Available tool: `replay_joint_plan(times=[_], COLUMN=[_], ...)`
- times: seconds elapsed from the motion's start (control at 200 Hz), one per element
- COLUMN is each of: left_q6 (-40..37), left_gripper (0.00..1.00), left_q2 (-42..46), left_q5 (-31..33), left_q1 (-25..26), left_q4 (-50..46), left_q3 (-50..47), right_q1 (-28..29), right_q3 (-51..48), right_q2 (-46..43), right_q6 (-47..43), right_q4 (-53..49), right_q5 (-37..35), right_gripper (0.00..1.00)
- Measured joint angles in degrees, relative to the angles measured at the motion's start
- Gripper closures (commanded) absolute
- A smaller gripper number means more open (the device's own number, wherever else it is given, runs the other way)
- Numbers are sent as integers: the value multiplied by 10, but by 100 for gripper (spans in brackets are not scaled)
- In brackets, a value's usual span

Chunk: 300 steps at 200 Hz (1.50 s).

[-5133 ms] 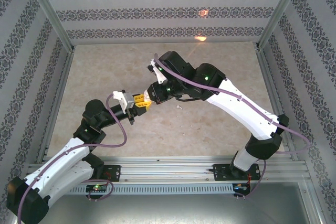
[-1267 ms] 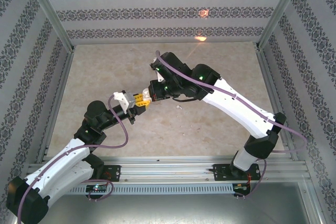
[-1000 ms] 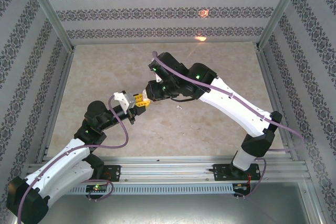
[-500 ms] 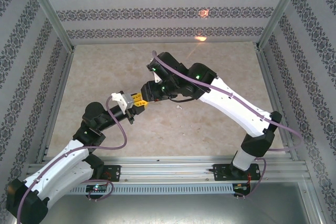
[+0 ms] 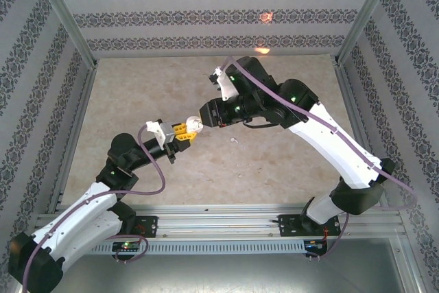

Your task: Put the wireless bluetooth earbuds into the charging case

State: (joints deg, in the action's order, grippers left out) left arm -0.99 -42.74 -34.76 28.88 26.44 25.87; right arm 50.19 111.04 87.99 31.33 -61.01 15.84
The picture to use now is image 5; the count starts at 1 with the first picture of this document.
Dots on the grey metal sheet panel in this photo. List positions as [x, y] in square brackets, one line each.
[219, 276]

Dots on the aluminium frame post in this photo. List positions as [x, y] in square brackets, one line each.
[63, 11]
[367, 11]

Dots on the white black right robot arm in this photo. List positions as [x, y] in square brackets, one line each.
[329, 142]

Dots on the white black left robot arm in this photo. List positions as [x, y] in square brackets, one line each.
[75, 214]

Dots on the small circuit board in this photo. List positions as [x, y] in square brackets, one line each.
[315, 244]
[127, 246]

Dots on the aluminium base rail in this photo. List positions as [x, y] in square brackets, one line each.
[216, 221]

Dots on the aluminium side rail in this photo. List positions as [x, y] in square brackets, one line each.
[355, 114]
[79, 114]

